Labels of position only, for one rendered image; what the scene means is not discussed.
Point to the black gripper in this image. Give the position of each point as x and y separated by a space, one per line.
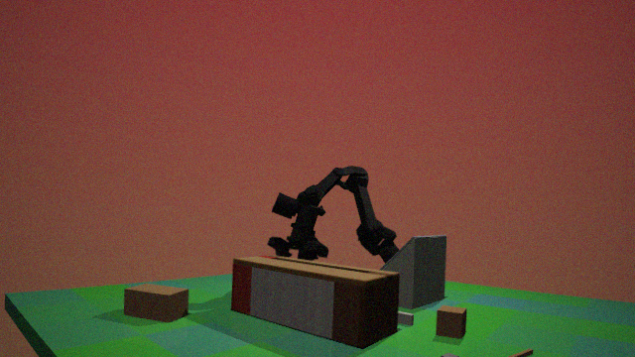
300 237

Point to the brown thin rod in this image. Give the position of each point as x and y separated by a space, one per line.
525 353

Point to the brown cube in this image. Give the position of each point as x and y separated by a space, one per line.
451 321

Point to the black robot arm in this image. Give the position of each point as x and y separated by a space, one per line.
370 232

